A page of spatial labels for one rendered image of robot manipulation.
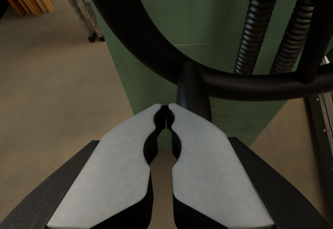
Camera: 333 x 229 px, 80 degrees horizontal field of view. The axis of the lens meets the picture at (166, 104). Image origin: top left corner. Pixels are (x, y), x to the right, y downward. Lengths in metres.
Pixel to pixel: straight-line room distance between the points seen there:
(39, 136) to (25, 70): 0.49
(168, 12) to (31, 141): 0.94
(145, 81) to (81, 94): 0.72
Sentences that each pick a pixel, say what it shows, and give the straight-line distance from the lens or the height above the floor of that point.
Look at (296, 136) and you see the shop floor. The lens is 1.06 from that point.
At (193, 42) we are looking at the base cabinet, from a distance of 0.40.
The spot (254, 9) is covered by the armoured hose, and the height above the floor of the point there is 0.73.
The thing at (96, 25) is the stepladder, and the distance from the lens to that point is 1.36.
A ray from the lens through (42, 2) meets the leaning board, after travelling 1.87.
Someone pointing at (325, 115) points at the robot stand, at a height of 0.15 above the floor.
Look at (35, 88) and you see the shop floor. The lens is 1.33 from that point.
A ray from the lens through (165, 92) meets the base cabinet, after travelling 0.51.
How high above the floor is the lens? 0.85
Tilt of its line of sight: 57 degrees down
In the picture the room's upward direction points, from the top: 6 degrees counter-clockwise
